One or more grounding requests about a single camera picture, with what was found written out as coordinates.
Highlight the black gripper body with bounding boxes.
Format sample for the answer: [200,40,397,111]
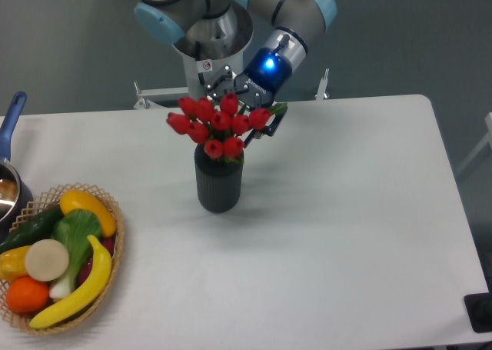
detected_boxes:
[224,48,292,110]

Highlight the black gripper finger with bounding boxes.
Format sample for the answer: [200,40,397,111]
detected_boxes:
[203,65,235,100]
[244,104,288,147]

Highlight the red tulip bouquet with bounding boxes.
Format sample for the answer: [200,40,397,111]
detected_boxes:
[166,93,287,162]

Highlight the dark grey ribbed vase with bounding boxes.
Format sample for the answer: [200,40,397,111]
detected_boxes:
[194,145,243,213]

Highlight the yellow squash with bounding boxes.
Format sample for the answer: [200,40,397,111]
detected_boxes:
[59,189,117,238]

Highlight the purple red vegetable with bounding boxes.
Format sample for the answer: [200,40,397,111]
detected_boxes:
[77,237,115,288]

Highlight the woven wicker basket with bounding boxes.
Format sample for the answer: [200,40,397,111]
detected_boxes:
[1,182,125,335]

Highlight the green bok choy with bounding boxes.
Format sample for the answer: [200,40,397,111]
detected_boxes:
[49,208,101,302]

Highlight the green cucumber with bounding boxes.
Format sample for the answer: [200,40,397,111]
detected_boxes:
[1,205,64,253]

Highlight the yellow banana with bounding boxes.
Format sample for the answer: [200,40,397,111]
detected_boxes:
[29,235,112,330]

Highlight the beige round radish slice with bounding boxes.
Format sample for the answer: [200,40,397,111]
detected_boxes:
[24,239,69,282]

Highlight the black device at table edge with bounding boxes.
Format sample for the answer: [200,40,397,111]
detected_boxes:
[464,292,491,333]

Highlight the yellow bell pepper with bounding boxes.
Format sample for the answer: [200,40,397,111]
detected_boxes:
[0,245,31,282]

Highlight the orange fruit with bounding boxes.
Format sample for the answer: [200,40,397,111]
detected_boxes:
[5,276,49,314]

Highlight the black pedestal cable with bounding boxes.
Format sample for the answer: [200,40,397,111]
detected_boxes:
[194,41,213,97]

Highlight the white frame at right edge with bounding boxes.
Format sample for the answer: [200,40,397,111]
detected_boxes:
[455,112,491,182]

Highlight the blue handled saucepan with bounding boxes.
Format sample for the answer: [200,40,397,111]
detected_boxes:
[1,92,33,242]

